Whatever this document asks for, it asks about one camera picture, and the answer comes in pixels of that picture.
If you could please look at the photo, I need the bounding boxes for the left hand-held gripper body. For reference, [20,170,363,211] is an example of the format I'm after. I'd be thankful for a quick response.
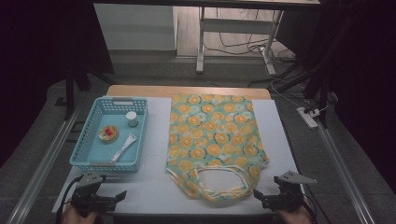
[72,173,118,217]

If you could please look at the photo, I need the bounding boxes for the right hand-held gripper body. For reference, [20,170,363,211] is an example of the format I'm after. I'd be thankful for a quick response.
[262,170,318,213]

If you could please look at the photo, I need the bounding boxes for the blue plastic basket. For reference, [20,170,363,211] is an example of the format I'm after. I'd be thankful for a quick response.
[69,95,149,174]

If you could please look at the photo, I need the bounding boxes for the round tin with red label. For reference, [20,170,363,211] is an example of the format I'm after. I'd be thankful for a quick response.
[98,124,120,144]

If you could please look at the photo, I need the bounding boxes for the orange floral cloth bag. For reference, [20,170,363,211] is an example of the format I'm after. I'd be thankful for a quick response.
[165,92,271,203]

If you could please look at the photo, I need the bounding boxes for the small white jar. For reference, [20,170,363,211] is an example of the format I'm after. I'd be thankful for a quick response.
[125,111,139,128]

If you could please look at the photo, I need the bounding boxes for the person's left hand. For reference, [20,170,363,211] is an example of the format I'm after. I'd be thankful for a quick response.
[61,203,98,224]

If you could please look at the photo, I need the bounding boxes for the person's right hand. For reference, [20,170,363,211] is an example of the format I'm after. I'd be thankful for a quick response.
[276,203,313,224]

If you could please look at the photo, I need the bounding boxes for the white table mat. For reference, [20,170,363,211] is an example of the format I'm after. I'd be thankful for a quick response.
[50,95,312,217]

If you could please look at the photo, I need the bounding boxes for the white power strip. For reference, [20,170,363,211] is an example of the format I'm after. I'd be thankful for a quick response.
[296,106,321,130]

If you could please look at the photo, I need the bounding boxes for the black stand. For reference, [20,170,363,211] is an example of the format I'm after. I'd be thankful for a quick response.
[54,60,118,121]
[248,12,362,129]

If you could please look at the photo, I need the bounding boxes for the dark curtain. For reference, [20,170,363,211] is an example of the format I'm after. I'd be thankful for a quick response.
[275,0,396,194]
[0,0,116,167]

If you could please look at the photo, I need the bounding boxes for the white cabinet panel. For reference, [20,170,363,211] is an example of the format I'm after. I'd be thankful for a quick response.
[93,3,178,51]

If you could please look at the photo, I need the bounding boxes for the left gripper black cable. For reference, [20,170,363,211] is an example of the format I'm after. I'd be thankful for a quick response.
[55,175,84,224]

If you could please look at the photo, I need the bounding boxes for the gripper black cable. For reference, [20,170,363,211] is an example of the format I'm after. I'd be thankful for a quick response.
[55,175,84,224]
[302,189,326,224]

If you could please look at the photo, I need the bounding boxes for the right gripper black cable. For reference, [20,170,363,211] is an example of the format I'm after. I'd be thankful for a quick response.
[302,189,326,224]

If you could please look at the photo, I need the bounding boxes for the aluminium rail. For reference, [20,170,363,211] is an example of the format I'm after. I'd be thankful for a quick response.
[315,122,377,224]
[6,104,84,224]

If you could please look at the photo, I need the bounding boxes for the white floor cable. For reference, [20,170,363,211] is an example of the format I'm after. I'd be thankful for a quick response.
[264,46,330,114]

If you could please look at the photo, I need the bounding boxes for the black floor cables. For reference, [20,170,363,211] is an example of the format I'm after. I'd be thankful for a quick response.
[203,8,297,59]

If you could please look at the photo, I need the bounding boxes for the white desk frame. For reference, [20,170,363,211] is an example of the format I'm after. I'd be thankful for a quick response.
[195,7,285,76]

